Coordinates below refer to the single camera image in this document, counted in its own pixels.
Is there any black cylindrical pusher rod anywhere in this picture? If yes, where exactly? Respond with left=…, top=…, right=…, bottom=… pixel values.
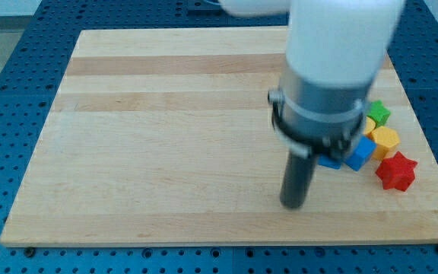
left=280, top=152, right=317, bottom=209

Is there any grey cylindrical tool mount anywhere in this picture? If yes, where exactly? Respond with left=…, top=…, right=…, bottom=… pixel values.
left=268, top=65, right=370, bottom=159

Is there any blue triangle block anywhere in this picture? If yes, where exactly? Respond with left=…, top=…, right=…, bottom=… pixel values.
left=318, top=155, right=342, bottom=170

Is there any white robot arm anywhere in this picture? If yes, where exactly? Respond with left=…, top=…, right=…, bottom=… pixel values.
left=218, top=0, right=405, bottom=209

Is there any light wooden board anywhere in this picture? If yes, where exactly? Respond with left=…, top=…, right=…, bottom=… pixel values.
left=0, top=27, right=438, bottom=247

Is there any yellow round block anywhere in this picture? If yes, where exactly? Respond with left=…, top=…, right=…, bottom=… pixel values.
left=363, top=116, right=376, bottom=137

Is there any blue cube block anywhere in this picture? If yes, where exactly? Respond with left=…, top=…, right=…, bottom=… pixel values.
left=344, top=136, right=376, bottom=171

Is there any green star block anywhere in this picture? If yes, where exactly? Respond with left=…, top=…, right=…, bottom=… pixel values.
left=367, top=100, right=391, bottom=127

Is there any yellow hexagon block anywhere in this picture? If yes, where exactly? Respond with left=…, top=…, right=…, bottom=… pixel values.
left=368, top=126, right=401, bottom=161

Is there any red star block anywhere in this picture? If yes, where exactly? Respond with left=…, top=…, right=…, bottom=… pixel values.
left=375, top=151, right=418, bottom=192

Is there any blue perforated table plate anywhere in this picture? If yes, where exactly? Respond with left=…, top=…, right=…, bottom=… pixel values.
left=0, top=0, right=438, bottom=273

